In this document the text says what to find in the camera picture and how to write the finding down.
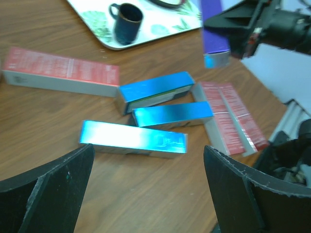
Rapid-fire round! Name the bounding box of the blue toothpaste box rear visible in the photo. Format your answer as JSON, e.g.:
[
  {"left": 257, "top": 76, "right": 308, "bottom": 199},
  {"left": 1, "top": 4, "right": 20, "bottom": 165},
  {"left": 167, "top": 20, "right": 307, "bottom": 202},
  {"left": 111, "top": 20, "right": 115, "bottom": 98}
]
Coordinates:
[{"left": 116, "top": 71, "right": 195, "bottom": 116}]

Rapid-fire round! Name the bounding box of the blue toothpaste box middle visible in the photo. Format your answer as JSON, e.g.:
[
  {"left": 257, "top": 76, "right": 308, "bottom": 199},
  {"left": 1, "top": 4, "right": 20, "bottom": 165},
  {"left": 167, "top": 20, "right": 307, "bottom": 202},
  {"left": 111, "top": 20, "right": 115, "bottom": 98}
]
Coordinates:
[{"left": 128, "top": 101, "right": 214, "bottom": 130}]

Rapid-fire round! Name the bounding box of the red rimmed beige plate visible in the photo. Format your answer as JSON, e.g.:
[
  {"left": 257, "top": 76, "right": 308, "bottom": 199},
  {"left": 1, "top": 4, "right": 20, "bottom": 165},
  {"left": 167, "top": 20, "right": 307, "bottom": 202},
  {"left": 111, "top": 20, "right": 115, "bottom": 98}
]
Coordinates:
[{"left": 149, "top": 0, "right": 186, "bottom": 9}]

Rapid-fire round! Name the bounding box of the red toothpaste box right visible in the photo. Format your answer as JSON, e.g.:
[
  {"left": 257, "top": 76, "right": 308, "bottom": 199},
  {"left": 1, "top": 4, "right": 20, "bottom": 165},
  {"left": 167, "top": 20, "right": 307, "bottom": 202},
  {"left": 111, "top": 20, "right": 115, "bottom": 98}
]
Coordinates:
[{"left": 218, "top": 83, "right": 269, "bottom": 157}]

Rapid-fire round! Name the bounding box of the dark blue mug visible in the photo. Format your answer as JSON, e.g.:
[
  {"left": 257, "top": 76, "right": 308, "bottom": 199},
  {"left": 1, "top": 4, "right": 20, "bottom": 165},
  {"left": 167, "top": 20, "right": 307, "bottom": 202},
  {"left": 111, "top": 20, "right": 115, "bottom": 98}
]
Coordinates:
[{"left": 108, "top": 3, "right": 143, "bottom": 46}]

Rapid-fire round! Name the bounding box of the red toothpaste box near shelf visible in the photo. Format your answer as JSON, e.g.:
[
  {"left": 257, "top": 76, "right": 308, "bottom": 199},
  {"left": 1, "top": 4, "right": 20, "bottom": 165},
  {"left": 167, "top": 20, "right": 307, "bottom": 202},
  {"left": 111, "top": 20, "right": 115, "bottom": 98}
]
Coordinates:
[{"left": 2, "top": 47, "right": 119, "bottom": 98}]

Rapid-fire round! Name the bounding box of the red toothpaste box left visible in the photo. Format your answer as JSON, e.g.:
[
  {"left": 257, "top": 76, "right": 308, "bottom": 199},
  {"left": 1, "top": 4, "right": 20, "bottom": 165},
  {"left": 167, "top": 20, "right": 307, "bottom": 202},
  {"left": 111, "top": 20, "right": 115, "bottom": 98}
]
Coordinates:
[{"left": 192, "top": 82, "right": 245, "bottom": 156}]

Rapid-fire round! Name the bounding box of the blue toothpaste box front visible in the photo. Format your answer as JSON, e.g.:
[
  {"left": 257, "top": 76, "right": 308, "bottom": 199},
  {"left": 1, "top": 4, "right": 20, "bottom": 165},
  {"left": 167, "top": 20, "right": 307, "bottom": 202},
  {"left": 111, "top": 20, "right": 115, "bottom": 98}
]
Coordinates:
[{"left": 79, "top": 120, "right": 188, "bottom": 159}]

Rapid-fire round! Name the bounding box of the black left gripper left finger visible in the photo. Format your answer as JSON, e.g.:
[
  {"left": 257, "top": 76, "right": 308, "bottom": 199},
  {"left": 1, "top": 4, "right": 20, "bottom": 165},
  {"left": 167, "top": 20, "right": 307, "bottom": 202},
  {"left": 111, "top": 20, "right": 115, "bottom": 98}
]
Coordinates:
[{"left": 0, "top": 144, "right": 95, "bottom": 233}]

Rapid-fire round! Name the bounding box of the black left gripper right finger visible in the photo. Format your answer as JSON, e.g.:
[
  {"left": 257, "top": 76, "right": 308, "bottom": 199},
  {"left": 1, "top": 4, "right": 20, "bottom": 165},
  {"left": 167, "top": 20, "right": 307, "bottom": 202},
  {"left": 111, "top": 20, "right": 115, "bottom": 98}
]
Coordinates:
[{"left": 204, "top": 146, "right": 311, "bottom": 233}]

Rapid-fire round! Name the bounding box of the blue toothpaste box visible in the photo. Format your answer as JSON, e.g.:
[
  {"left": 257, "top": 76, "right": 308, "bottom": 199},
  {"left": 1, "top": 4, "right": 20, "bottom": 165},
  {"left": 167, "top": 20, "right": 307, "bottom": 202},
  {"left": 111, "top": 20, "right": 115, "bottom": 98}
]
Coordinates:
[
  {"left": 79, "top": 120, "right": 188, "bottom": 159},
  {"left": 116, "top": 71, "right": 195, "bottom": 116},
  {"left": 128, "top": 101, "right": 214, "bottom": 130}
]

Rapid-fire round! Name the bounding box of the floral serving tray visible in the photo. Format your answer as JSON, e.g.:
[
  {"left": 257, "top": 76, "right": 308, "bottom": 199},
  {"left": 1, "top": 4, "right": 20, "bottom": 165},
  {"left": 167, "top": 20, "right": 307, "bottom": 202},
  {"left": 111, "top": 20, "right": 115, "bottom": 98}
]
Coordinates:
[{"left": 68, "top": 0, "right": 201, "bottom": 50}]

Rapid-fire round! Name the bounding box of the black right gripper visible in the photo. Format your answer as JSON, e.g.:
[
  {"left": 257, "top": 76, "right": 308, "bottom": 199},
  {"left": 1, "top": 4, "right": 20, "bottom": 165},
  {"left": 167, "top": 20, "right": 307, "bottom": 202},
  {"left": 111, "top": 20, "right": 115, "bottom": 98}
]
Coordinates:
[{"left": 203, "top": 0, "right": 311, "bottom": 59}]

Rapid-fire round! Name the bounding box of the purple toothpaste box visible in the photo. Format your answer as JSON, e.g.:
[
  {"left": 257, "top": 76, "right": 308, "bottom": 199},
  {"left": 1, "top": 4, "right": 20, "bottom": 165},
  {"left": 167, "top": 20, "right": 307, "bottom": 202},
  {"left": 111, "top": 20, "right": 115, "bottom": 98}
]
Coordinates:
[{"left": 200, "top": 0, "right": 231, "bottom": 69}]

